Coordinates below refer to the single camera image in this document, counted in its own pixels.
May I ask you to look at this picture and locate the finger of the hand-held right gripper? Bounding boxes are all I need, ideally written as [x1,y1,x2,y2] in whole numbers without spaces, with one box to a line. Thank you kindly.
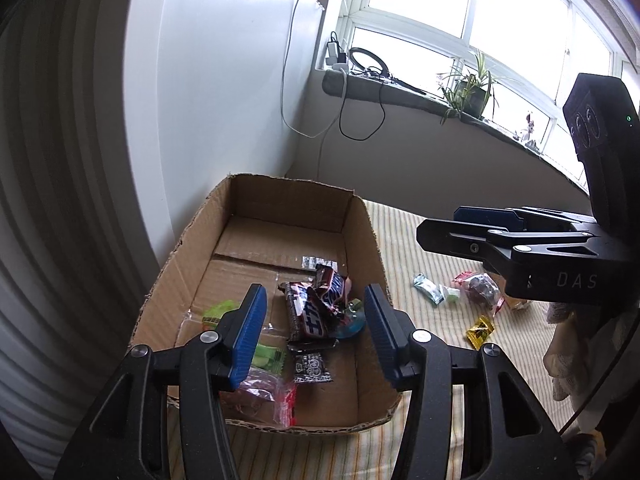
[453,205,598,234]
[416,218,602,274]

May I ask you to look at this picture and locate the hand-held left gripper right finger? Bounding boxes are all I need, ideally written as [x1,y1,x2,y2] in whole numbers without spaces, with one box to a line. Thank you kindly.
[363,284,576,480]

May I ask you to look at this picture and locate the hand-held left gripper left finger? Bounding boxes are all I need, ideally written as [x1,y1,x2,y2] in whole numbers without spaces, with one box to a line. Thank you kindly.
[52,284,268,480]

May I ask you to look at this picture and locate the round blue candy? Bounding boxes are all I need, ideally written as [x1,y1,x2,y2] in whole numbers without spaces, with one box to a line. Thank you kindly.
[335,300,368,341]

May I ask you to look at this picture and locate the bright green snack packet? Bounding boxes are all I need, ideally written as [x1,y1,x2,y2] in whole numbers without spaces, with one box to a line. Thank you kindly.
[200,299,241,328]

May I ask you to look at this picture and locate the clear red-edged snack bag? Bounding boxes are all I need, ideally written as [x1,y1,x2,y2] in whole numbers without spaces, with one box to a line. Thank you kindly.
[220,367,297,428]

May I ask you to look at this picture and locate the brown chocolate bar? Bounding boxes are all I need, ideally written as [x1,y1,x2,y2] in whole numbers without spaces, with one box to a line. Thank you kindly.
[284,281,341,347]
[312,263,351,311]

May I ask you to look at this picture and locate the black and white snack packet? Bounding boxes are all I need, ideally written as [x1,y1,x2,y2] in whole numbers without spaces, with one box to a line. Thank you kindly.
[292,352,335,385]

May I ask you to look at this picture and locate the cardboard box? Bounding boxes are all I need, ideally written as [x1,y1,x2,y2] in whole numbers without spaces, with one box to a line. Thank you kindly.
[127,172,403,436]

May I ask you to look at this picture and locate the person's right forearm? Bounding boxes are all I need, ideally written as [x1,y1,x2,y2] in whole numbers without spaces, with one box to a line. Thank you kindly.
[544,302,608,403]

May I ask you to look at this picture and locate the clear bag of dark snacks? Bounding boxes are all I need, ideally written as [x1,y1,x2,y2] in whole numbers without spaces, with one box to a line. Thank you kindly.
[452,270,504,311]

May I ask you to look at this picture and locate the striped yellow table cloth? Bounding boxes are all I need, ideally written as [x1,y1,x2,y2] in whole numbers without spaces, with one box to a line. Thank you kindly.
[165,197,596,480]

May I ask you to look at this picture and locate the teal snack packet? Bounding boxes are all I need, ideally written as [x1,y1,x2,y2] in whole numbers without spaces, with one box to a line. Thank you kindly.
[412,273,441,306]

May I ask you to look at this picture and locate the yellow snack packet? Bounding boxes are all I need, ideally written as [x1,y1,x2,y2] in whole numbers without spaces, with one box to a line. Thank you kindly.
[465,315,496,351]

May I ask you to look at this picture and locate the small figurine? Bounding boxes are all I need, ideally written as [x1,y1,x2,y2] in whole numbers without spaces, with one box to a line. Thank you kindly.
[512,110,541,151]

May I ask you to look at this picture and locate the potted spider plant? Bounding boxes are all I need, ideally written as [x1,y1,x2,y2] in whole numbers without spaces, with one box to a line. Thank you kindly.
[437,50,501,126]

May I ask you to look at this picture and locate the grey windowsill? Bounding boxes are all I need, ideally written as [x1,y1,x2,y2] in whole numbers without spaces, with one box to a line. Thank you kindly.
[322,70,591,196]

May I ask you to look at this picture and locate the black cable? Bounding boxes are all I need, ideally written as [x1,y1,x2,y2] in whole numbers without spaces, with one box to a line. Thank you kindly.
[339,80,386,142]

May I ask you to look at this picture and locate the black ring light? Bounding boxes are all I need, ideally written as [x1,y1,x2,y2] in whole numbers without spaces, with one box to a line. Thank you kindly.
[347,47,426,96]

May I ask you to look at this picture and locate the white window frame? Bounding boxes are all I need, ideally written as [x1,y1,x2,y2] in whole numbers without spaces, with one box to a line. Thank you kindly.
[315,0,640,196]

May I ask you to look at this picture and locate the white charger with cables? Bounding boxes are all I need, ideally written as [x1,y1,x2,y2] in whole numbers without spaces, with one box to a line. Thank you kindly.
[325,31,351,73]

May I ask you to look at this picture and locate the white cable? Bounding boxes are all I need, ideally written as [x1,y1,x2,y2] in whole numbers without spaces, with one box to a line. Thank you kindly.
[280,0,347,181]

